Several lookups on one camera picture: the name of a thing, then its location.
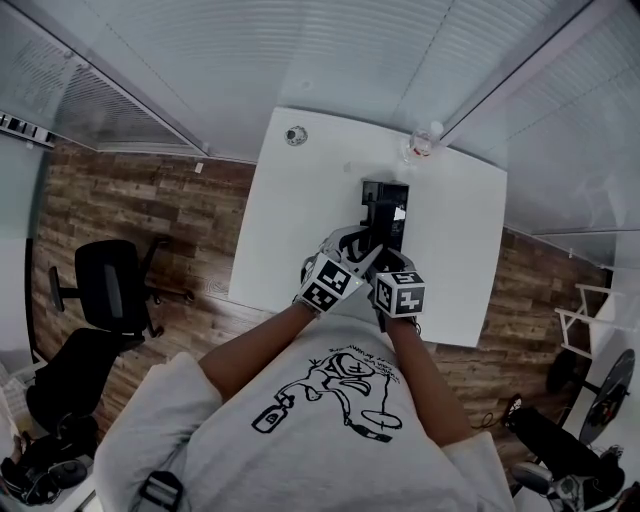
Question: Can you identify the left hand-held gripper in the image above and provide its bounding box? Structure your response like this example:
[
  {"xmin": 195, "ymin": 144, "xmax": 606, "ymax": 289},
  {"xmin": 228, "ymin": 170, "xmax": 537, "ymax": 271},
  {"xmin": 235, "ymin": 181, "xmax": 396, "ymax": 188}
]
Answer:
[{"xmin": 298, "ymin": 224, "xmax": 387, "ymax": 315}]

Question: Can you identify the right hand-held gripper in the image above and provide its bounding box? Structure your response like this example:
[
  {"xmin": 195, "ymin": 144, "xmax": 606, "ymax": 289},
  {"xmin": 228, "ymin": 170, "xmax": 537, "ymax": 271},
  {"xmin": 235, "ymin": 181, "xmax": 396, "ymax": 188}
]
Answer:
[{"xmin": 366, "ymin": 246, "xmax": 427, "ymax": 334}]

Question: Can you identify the person's right forearm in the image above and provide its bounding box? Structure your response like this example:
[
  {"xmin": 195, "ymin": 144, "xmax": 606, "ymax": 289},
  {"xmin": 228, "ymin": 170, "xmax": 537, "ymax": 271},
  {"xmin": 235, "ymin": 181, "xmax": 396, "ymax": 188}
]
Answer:
[{"xmin": 384, "ymin": 314, "xmax": 475, "ymax": 450}]

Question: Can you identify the person's left forearm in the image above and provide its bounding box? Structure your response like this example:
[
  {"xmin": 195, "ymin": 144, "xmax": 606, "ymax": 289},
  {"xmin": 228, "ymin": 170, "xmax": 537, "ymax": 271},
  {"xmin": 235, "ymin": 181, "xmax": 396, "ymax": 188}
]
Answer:
[{"xmin": 198, "ymin": 299, "xmax": 322, "ymax": 402}]

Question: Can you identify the black desk telephone base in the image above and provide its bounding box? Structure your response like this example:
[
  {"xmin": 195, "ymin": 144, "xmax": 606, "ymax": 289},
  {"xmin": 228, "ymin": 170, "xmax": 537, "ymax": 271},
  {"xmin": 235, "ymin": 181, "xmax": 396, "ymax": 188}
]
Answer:
[{"xmin": 360, "ymin": 179, "xmax": 412, "ymax": 253}]

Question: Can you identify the white table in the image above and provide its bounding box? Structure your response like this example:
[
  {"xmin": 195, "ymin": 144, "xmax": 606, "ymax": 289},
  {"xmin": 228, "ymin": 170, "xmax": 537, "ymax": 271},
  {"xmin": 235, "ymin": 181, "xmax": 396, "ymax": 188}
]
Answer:
[{"xmin": 226, "ymin": 105, "xmax": 509, "ymax": 349}]

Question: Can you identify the clear plastic bottle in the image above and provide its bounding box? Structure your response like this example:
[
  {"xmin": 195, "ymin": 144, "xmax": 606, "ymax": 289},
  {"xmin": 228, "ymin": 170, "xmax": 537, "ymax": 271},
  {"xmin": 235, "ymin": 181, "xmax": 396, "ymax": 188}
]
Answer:
[{"xmin": 401, "ymin": 120, "xmax": 446, "ymax": 169}]

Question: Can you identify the white folding rack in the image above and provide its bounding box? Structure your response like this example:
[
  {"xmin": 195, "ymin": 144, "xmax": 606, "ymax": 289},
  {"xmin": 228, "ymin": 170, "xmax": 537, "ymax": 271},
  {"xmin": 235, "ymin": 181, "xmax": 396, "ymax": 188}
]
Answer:
[{"xmin": 554, "ymin": 281, "xmax": 627, "ymax": 360}]

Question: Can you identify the person's white printed shirt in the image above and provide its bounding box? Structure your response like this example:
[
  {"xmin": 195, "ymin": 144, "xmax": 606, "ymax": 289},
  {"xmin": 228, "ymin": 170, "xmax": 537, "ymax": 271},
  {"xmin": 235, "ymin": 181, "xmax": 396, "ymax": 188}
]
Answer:
[{"xmin": 93, "ymin": 314, "xmax": 517, "ymax": 512}]

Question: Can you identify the silver chair base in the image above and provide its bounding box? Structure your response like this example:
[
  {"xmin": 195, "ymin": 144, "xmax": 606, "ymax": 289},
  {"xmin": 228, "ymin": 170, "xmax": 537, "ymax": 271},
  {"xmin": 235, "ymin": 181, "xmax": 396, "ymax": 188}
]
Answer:
[{"xmin": 509, "ymin": 461, "xmax": 557, "ymax": 497}]

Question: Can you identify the round black side table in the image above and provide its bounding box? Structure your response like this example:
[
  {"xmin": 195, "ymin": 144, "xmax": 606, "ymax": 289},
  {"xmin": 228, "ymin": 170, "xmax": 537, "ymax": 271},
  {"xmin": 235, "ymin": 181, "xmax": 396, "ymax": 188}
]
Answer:
[{"xmin": 545, "ymin": 346, "xmax": 638, "ymax": 446}]

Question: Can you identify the black office chair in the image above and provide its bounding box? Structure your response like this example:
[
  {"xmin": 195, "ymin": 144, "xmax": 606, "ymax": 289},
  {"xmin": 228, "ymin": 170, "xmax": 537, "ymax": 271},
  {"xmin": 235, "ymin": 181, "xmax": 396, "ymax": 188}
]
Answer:
[{"xmin": 25, "ymin": 236, "xmax": 198, "ymax": 437}]

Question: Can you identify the black equipment bundle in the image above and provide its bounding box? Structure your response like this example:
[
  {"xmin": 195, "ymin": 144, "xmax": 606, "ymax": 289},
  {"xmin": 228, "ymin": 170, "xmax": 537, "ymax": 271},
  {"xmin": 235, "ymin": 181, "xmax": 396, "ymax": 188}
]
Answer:
[{"xmin": 0, "ymin": 433, "xmax": 97, "ymax": 507}]

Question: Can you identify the black floor cable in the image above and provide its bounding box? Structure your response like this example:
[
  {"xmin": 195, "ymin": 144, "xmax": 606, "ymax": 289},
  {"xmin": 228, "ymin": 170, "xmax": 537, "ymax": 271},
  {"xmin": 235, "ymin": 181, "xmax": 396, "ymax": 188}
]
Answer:
[{"xmin": 468, "ymin": 410, "xmax": 507, "ymax": 432}]

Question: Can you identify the black strap buckle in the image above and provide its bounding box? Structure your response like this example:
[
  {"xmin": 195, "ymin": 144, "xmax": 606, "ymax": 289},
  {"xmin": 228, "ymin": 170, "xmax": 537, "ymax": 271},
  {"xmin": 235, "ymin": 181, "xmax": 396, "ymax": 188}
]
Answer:
[{"xmin": 138, "ymin": 470, "xmax": 185, "ymax": 512}]

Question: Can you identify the white wall shelf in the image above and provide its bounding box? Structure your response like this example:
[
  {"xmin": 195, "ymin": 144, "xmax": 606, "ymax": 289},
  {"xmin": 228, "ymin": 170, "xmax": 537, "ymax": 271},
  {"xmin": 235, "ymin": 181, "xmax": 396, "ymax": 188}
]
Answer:
[{"xmin": 0, "ymin": 111, "xmax": 57, "ymax": 150}]

